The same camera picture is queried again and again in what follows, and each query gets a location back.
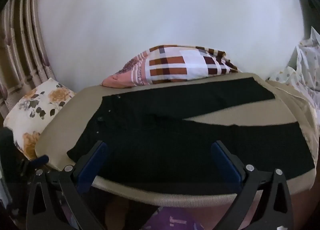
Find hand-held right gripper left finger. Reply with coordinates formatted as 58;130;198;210
26;141;108;230

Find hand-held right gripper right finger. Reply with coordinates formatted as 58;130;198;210
211;141;294;230

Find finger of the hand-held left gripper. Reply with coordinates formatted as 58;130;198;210
32;155;50;165

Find black pants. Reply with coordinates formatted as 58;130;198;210
66;77;315;192

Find floral pillow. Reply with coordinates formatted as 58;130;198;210
4;78;77;160

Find beige woven mattress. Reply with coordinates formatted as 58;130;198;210
35;72;320;208

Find purple printed garment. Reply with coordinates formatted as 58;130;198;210
142;206;208;230

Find beige striped curtain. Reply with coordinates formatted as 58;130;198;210
0;0;75;118

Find plaid pillow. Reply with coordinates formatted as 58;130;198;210
101;44;240;88

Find polka dot cloth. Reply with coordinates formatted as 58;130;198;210
269;27;320;110

